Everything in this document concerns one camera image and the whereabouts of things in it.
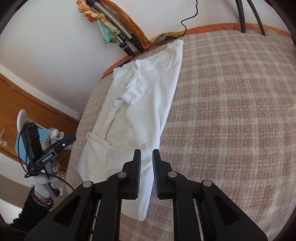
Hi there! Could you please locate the white t-shirt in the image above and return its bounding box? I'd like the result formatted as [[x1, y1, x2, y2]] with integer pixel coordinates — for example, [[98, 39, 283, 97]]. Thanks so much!
[[77, 40, 184, 221]]

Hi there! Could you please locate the left forearm dark sleeve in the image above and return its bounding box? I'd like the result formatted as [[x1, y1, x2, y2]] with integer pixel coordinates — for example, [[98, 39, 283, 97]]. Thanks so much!
[[10, 186, 54, 232]]

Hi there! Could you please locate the left gloved hand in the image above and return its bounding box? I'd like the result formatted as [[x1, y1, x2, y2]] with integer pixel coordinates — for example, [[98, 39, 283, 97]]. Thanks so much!
[[33, 161, 64, 199]]

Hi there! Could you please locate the blue chair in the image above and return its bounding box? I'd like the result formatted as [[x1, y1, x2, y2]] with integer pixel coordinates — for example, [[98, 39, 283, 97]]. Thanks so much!
[[15, 122, 47, 165]]

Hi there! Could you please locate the white clip desk lamp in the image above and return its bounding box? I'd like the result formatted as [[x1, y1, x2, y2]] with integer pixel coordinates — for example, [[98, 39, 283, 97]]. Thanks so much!
[[16, 109, 27, 133]]

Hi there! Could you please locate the colourful orange scarf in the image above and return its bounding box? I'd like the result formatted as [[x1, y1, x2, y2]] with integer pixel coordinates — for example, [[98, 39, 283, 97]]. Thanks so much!
[[76, 1, 186, 52]]

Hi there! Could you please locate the silver folded tripod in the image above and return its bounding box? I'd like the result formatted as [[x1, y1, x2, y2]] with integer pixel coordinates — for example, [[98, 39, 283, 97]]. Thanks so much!
[[86, 1, 144, 57]]

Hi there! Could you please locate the orange floral bed sheet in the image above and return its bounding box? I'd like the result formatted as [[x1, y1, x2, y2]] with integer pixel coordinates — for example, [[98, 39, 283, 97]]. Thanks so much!
[[102, 23, 292, 78]]

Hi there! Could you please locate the black mini tripod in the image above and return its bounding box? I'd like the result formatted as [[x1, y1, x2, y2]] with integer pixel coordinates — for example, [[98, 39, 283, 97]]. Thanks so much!
[[235, 0, 266, 36]]

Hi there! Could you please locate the black ring light cable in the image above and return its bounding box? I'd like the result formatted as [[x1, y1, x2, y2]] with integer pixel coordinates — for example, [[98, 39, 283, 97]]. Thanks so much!
[[115, 0, 199, 68]]

